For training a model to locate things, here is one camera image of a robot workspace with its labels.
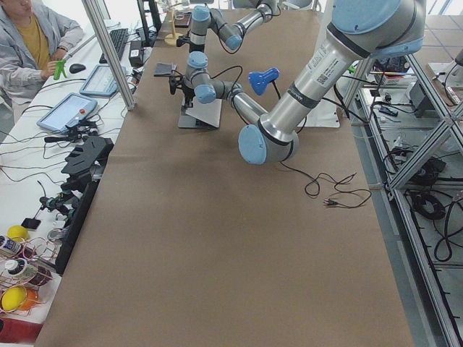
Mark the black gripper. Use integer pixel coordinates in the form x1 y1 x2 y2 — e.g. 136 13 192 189
182 85 195 110
189 40 205 53

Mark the grey laptop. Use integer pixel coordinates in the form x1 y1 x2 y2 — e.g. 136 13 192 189
177 98 222 129

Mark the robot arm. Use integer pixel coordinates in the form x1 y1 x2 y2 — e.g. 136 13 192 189
186 1 281 53
182 1 426 165

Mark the wooden cup stand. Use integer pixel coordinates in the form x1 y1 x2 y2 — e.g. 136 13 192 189
163 0 183 46

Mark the black tray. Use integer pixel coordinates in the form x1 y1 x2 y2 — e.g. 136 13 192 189
174 12 192 28

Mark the folded grey cloth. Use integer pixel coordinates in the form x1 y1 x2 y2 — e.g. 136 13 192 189
153 62 177 77

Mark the black power adapter box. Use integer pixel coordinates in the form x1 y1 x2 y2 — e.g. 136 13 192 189
129 40 144 67

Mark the blue desk lamp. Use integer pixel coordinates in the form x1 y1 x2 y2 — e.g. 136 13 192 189
247 67 281 100

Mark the black keyboard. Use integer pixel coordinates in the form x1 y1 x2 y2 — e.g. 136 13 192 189
109 28 129 61

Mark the far blue teach pendant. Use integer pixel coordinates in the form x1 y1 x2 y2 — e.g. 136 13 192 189
80 64 118 98

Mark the blue teach pendant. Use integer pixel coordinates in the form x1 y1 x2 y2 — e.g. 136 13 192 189
36 93 98 133
80 64 118 98

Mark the near blue teach pendant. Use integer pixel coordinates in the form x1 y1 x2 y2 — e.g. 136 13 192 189
36 93 98 133

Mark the black computer mouse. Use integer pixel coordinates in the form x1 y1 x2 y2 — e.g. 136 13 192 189
69 64 86 74

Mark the black tool holder rack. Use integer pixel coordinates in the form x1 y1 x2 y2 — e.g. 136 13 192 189
55 136 114 275

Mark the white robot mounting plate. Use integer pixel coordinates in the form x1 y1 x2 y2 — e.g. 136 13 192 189
305 100 340 128

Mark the seated person grey jacket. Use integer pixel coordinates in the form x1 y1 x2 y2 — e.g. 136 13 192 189
1 1 84 105

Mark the yellow ball in basket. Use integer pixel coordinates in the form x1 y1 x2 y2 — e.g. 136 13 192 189
1 286 27 312

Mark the aluminium frame post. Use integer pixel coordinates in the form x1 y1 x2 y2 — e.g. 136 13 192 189
82 0 135 111

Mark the green handled grabber tool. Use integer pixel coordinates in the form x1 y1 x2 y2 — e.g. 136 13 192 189
54 35 95 80

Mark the copper wire basket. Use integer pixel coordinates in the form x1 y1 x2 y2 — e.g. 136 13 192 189
1 235 58 315

